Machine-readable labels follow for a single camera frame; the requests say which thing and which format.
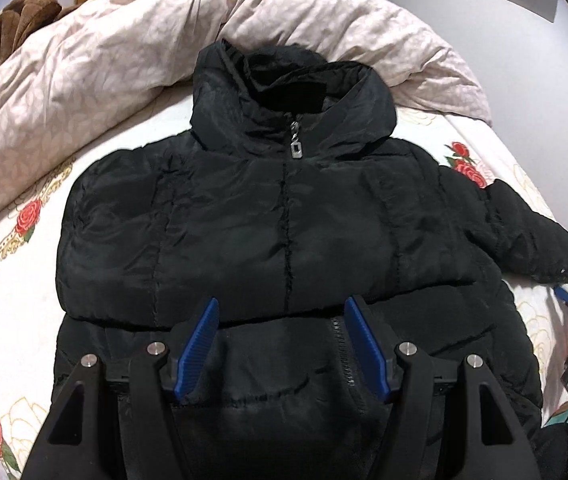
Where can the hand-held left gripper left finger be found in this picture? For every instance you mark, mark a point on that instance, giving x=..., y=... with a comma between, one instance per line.
x=198, y=345

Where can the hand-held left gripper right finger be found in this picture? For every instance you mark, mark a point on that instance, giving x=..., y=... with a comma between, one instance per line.
x=366, y=345

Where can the black puffer jacket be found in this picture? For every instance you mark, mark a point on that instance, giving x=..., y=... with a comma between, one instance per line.
x=274, y=220

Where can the white rose print bed sheet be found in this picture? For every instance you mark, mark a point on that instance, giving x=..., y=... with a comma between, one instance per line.
x=23, y=310

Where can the brown fuzzy garment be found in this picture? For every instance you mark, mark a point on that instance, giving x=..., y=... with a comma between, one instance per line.
x=8, y=25

